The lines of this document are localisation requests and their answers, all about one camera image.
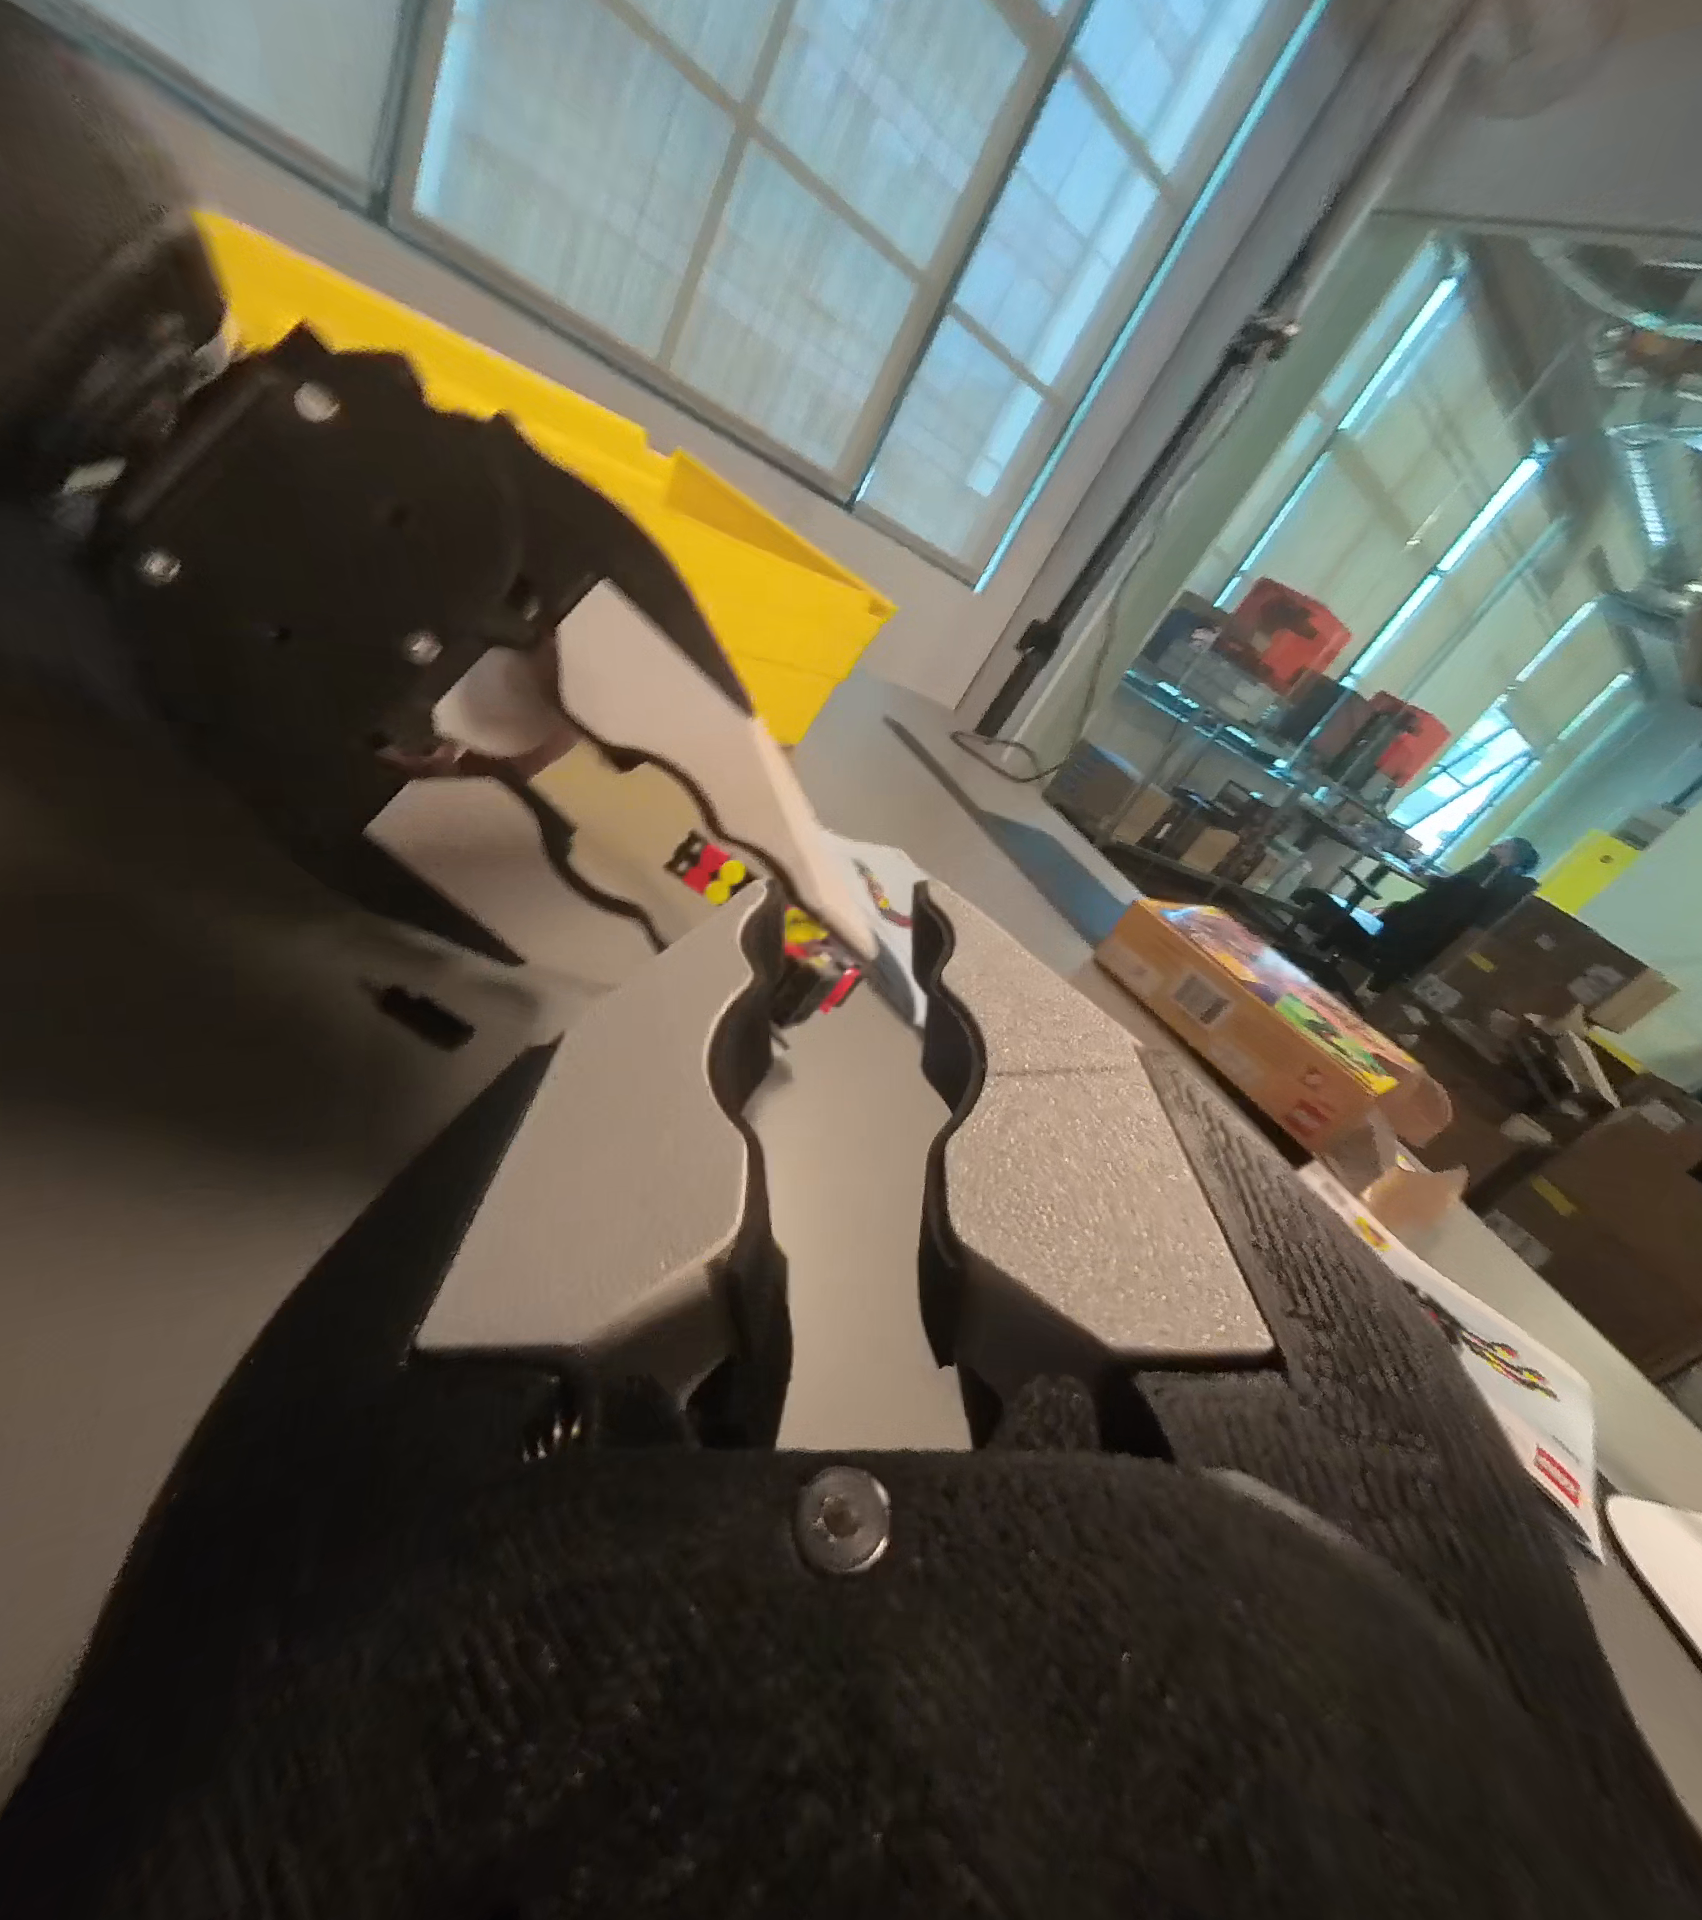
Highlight large paned window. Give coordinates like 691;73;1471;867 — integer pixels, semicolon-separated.
86;0;1335;588

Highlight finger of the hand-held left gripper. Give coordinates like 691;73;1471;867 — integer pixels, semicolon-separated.
549;577;886;963
370;765;676;988

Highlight red black box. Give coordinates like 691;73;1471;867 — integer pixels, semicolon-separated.
1352;690;1454;790
1226;577;1357;692

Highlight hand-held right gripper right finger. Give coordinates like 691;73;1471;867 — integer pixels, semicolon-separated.
911;878;1280;1455

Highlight metal shelving rack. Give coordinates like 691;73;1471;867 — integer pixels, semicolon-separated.
1046;577;1485;933

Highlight large lego instruction booklet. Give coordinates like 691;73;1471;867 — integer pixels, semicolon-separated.
828;841;932;1031

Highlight brown cardboard box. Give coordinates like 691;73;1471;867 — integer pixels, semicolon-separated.
1489;1095;1702;1375
1420;893;1678;1053

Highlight black office chair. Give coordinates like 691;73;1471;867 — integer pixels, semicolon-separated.
1289;885;1395;981

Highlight small black lego piece red pins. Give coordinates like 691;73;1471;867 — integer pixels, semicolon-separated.
370;983;474;1048

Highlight red yellow lego head piece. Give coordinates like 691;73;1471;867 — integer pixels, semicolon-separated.
776;907;868;1031

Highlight cardboard lego box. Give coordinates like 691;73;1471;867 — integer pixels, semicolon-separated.
1095;897;1472;1220

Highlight long red yellow black lego model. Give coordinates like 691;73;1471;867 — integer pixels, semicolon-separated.
662;832;757;907

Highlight black cable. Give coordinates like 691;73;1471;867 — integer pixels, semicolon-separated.
949;720;1078;786

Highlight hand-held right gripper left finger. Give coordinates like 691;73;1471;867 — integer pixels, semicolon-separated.
417;883;797;1450

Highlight small lego instruction booklet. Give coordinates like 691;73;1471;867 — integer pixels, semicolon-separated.
1299;1159;1606;1563

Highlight yellow plastic bin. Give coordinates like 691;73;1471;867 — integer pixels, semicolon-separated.
190;211;898;749

